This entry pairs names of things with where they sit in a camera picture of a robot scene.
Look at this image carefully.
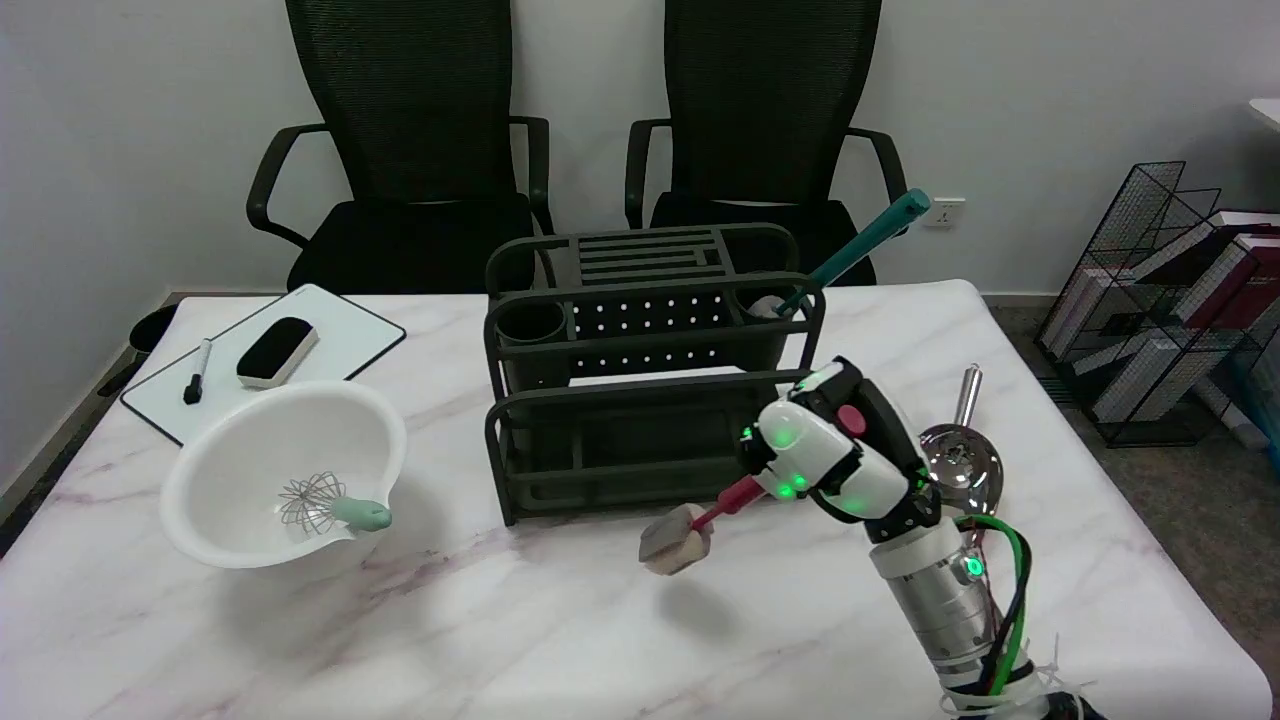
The black wire magazine rack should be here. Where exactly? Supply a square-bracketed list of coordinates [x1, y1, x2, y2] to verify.
[1034, 161, 1280, 449]

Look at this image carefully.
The black whiteboard eraser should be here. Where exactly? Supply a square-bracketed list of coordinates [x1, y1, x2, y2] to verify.
[236, 317, 320, 390]

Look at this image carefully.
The white dark red book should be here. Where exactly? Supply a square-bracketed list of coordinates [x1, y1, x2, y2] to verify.
[1040, 210, 1280, 351]
[1090, 236, 1280, 423]

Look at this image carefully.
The green and black cable bundle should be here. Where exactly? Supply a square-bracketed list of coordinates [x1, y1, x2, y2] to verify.
[950, 512, 1106, 720]

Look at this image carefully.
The small white whiteboard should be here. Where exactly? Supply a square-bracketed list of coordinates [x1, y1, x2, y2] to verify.
[120, 284, 407, 447]

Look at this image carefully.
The dark green kitchen storage rack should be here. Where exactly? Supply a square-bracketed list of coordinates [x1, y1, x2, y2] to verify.
[484, 224, 829, 527]

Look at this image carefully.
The black round chair base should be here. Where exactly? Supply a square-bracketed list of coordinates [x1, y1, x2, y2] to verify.
[129, 304, 181, 355]

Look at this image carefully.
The green handled wire whisk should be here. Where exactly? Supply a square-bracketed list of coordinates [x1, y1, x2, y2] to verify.
[278, 472, 393, 537]

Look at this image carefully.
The black mesh office chair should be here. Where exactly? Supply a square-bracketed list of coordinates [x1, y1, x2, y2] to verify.
[246, 0, 555, 295]
[625, 0, 909, 288]

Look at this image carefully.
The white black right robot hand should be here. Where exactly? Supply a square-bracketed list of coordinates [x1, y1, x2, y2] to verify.
[738, 357, 943, 544]

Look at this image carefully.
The teal handled bottle brush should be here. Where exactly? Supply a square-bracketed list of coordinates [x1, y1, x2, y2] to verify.
[750, 190, 932, 321]

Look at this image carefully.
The shiny steel ladle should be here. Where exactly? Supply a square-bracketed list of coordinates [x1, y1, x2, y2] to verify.
[918, 365, 1005, 521]

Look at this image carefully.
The pink sponge bottle brush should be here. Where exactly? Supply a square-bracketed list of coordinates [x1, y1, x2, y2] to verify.
[639, 474, 767, 577]

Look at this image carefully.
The white mixing bowl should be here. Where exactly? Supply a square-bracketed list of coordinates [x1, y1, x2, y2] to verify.
[159, 380, 408, 571]

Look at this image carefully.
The black whiteboard marker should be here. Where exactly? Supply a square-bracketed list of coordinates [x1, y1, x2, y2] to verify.
[183, 339, 214, 406]

